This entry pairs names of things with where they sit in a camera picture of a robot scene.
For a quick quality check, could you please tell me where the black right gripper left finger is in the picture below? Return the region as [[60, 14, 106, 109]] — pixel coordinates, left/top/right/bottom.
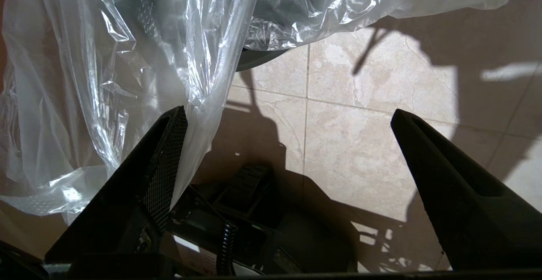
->
[[44, 105, 189, 273]]

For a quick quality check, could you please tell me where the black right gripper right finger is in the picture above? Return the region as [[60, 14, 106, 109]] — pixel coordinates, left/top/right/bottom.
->
[[390, 108, 542, 271]]

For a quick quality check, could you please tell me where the clear plastic trash bag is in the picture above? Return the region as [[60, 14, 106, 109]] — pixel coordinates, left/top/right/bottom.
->
[[0, 0, 526, 226]]

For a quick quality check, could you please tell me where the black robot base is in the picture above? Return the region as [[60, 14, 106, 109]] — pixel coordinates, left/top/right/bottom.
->
[[167, 163, 361, 277]]

